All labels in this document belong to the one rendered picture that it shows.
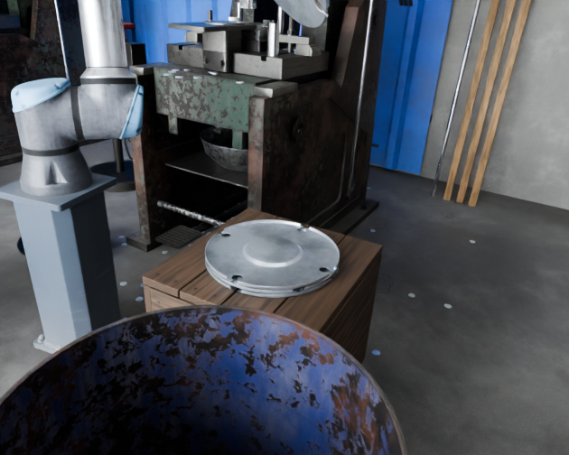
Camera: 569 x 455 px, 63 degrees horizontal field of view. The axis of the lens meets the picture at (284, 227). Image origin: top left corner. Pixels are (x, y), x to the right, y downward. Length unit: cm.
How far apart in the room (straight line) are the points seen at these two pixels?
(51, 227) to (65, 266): 10
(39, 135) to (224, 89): 55
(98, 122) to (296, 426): 73
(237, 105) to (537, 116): 157
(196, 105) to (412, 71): 138
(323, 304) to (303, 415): 25
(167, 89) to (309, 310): 94
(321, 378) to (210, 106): 100
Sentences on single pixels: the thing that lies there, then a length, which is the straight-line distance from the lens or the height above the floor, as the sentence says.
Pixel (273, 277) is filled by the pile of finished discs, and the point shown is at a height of 37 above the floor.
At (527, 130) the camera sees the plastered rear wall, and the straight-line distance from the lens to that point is 254.
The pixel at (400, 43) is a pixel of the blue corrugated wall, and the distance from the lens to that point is 259.
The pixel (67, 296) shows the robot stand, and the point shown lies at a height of 20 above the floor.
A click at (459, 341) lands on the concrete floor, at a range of 146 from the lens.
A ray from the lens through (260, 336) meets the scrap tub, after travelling 67.
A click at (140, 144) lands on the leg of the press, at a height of 40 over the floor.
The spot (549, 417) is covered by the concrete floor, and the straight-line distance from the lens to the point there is 135.
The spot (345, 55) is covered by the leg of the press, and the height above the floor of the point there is 69.
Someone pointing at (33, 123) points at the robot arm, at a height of 61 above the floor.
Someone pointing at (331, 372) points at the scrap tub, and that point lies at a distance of 63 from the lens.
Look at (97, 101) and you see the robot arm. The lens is 109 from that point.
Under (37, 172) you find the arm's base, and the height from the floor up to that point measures 50.
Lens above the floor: 87
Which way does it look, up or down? 27 degrees down
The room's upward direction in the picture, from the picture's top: 3 degrees clockwise
